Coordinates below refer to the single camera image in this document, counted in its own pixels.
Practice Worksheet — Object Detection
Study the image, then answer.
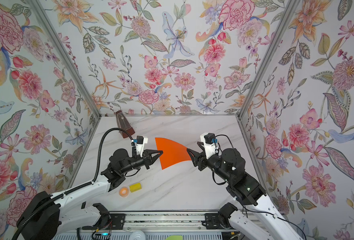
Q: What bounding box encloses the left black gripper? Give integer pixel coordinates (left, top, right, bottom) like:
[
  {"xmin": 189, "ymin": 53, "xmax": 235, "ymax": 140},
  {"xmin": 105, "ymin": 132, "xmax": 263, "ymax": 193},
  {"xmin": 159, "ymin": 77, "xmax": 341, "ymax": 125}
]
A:
[{"xmin": 119, "ymin": 151, "xmax": 163, "ymax": 176}]

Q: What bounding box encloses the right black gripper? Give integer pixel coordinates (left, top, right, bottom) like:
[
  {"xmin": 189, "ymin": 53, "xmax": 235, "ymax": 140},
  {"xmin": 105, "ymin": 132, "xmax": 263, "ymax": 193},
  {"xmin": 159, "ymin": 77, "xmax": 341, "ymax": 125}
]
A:
[{"xmin": 187, "ymin": 142, "xmax": 233, "ymax": 187}]

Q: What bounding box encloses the orange square paper sheet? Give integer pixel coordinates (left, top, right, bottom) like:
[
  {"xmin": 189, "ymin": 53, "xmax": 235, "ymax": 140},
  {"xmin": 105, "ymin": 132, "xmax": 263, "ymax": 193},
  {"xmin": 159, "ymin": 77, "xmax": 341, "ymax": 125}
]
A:
[{"xmin": 155, "ymin": 138, "xmax": 191, "ymax": 170}]

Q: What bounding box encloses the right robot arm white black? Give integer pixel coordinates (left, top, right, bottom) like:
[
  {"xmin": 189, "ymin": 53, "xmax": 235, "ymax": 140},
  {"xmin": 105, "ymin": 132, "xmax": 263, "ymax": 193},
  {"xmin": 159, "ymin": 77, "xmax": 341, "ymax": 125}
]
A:
[{"xmin": 187, "ymin": 149, "xmax": 307, "ymax": 240}]

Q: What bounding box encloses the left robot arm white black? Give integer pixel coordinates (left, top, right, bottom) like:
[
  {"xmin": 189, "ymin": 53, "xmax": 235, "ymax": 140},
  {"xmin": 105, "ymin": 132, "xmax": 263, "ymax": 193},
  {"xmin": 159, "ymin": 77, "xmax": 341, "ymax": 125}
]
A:
[{"xmin": 12, "ymin": 149, "xmax": 163, "ymax": 240}]

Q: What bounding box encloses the yellow rectangular block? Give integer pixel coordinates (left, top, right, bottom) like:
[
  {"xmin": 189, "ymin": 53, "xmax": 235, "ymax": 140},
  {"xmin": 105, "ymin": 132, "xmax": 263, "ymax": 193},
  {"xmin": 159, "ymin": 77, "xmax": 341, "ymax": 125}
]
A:
[{"xmin": 129, "ymin": 183, "xmax": 142, "ymax": 193}]

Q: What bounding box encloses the orange tape roll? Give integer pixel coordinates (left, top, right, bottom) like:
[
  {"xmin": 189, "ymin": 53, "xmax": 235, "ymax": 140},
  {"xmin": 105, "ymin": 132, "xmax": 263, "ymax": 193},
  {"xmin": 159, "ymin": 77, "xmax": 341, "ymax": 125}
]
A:
[{"xmin": 119, "ymin": 187, "xmax": 130, "ymax": 198}]

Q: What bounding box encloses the brown wooden metronome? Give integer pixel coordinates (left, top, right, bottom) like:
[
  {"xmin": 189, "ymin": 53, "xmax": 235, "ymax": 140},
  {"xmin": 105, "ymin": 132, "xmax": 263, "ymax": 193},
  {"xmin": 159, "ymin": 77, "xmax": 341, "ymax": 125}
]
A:
[{"xmin": 116, "ymin": 111, "xmax": 135, "ymax": 139}]

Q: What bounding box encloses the white round object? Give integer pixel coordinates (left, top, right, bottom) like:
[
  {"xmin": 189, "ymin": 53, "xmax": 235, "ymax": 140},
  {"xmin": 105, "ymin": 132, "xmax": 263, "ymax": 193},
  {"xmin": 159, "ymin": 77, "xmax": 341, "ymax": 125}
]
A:
[{"xmin": 129, "ymin": 231, "xmax": 147, "ymax": 240}]

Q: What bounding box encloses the green object at edge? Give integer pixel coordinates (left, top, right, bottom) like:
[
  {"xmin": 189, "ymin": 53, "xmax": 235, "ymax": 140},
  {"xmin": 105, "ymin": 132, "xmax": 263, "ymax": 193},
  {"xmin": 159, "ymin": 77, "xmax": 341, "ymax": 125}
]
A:
[{"xmin": 165, "ymin": 235, "xmax": 184, "ymax": 240}]

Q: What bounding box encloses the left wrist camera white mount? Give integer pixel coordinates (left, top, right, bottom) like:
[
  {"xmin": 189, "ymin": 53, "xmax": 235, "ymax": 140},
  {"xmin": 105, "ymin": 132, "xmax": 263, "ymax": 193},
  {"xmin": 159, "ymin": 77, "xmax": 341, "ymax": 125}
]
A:
[{"xmin": 134, "ymin": 136, "xmax": 148, "ymax": 157}]

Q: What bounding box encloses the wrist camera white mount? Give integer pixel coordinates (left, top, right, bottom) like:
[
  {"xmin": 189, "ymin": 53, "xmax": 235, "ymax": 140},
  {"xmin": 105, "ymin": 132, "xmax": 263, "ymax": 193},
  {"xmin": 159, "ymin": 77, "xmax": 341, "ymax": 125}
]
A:
[
  {"xmin": 200, "ymin": 133, "xmax": 219, "ymax": 159},
  {"xmin": 134, "ymin": 136, "xmax": 148, "ymax": 157}
]

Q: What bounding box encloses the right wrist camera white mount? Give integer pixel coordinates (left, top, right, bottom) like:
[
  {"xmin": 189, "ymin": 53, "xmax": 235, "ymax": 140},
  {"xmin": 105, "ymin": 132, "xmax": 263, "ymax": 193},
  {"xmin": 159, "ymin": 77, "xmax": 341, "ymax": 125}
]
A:
[{"xmin": 200, "ymin": 133, "xmax": 219, "ymax": 159}]

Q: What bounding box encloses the aluminium front rail frame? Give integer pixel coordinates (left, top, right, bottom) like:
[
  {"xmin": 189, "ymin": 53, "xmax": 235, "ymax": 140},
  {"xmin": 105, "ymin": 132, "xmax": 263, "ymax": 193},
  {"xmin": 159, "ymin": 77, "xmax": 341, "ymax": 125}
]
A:
[{"xmin": 32, "ymin": 209, "xmax": 295, "ymax": 234}]

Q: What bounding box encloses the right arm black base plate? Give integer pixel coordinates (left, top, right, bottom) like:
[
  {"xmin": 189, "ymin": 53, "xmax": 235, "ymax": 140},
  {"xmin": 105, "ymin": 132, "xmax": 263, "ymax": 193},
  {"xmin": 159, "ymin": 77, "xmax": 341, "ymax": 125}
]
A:
[{"xmin": 202, "ymin": 213, "xmax": 232, "ymax": 230}]

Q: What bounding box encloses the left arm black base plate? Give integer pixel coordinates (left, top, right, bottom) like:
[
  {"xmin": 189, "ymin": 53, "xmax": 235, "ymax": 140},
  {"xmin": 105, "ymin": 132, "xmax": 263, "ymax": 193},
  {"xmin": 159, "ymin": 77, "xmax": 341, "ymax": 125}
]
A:
[{"xmin": 81, "ymin": 213, "xmax": 126, "ymax": 230}]

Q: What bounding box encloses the black corrugated cable conduit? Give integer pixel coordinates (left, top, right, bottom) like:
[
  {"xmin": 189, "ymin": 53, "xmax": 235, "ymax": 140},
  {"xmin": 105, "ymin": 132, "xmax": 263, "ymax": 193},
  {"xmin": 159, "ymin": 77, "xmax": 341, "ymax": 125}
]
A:
[{"xmin": 11, "ymin": 127, "xmax": 135, "ymax": 240}]

